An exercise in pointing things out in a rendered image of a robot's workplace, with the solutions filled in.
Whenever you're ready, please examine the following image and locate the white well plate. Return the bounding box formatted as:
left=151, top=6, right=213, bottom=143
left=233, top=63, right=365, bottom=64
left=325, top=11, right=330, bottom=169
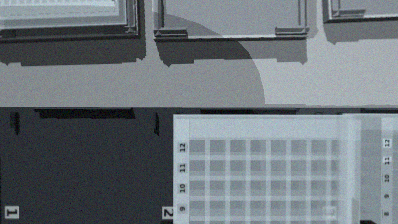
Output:
left=173, top=114, right=361, bottom=224

